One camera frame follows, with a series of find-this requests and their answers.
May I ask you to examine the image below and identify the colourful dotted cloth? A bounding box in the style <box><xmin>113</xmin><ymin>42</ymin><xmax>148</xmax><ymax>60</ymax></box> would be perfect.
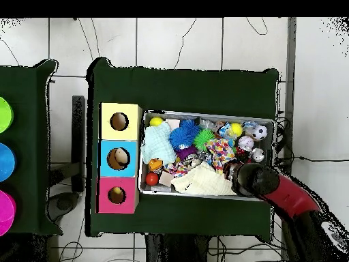
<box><xmin>204</xmin><ymin>137</ymin><xmax>237</xmax><ymax>175</ymax></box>

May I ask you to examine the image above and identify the black upright panel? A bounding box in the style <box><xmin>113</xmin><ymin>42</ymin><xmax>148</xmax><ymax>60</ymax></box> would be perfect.
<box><xmin>71</xmin><ymin>95</ymin><xmax>86</xmax><ymax>193</ymax></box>

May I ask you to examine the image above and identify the white baseball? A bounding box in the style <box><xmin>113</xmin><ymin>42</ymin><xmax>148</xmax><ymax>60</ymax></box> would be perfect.
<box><xmin>237</xmin><ymin>135</ymin><xmax>255</xmax><ymax>151</ymax></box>

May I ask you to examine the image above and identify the small blue spiky ball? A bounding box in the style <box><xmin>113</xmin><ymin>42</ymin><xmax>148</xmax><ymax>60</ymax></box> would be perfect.
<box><xmin>179</xmin><ymin>118</ymin><xmax>201</xmax><ymax>136</ymax></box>

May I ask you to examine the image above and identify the grey metal rail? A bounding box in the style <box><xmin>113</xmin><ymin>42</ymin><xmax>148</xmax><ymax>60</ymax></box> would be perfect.
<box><xmin>280</xmin><ymin>17</ymin><xmax>298</xmax><ymax>260</ymax></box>

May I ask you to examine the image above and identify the wooden box with three holes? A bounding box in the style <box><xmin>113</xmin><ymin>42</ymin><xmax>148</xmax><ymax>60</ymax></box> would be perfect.
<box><xmin>97</xmin><ymin>102</ymin><xmax>143</xmax><ymax>215</ymax></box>

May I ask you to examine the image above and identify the mint waffle cloth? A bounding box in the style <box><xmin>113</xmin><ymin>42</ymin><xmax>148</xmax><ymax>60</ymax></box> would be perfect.
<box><xmin>140</xmin><ymin>121</ymin><xmax>177</xmax><ymax>164</ymax></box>

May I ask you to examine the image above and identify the red cola can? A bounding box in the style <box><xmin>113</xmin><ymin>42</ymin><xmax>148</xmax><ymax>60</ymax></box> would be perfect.
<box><xmin>250</xmin><ymin>147</ymin><xmax>266</xmax><ymax>162</ymax></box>

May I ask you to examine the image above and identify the silver mesh bin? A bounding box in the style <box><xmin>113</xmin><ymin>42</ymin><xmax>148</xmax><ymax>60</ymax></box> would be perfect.
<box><xmin>137</xmin><ymin>108</ymin><xmax>277</xmax><ymax>202</ymax></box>

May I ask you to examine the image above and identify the red ball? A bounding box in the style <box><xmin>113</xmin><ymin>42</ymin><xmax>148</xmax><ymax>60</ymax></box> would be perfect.
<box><xmin>145</xmin><ymin>171</ymin><xmax>160</xmax><ymax>186</ymax></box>

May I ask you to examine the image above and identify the dark green table cloth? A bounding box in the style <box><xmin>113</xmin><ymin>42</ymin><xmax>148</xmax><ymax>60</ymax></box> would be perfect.
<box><xmin>0</xmin><ymin>59</ymin><xmax>63</xmax><ymax>235</ymax></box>
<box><xmin>85</xmin><ymin>57</ymin><xmax>279</xmax><ymax>237</ymax></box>

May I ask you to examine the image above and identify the cream waffle cloth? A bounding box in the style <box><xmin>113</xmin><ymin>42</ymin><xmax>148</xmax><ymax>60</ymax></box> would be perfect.
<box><xmin>170</xmin><ymin>160</ymin><xmax>238</xmax><ymax>197</ymax></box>

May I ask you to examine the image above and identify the large blue spiky ball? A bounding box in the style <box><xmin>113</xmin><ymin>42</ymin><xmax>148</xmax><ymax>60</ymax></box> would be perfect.
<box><xmin>168</xmin><ymin>126</ymin><xmax>196</xmax><ymax>150</ymax></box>

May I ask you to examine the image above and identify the green plastic cup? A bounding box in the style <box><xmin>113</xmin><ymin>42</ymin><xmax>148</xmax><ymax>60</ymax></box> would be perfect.
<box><xmin>0</xmin><ymin>96</ymin><xmax>14</xmax><ymax>134</ymax></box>

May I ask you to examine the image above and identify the dark grey rounded base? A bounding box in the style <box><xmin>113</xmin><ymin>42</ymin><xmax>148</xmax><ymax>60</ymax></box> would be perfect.
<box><xmin>47</xmin><ymin>191</ymin><xmax>80</xmax><ymax>222</ymax></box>

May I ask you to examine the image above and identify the black and white soccer ball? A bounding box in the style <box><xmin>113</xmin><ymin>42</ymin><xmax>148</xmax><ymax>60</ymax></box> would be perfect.
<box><xmin>251</xmin><ymin>124</ymin><xmax>269</xmax><ymax>141</ymax></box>

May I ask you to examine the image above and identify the magenta plastic cup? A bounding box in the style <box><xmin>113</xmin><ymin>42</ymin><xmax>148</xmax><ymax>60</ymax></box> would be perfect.
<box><xmin>0</xmin><ymin>189</ymin><xmax>17</xmax><ymax>237</ymax></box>

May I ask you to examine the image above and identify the blue plastic cup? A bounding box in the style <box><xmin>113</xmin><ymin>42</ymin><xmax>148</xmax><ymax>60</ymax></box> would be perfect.
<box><xmin>0</xmin><ymin>142</ymin><xmax>17</xmax><ymax>183</ymax></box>

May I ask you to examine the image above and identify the green spiky ball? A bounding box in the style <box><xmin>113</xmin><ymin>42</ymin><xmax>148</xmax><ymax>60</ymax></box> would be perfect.
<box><xmin>193</xmin><ymin>128</ymin><xmax>216</xmax><ymax>151</ymax></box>

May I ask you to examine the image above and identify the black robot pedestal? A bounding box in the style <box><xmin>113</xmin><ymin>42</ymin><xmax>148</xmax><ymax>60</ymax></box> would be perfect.
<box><xmin>145</xmin><ymin>233</ymin><xmax>209</xmax><ymax>262</ymax></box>

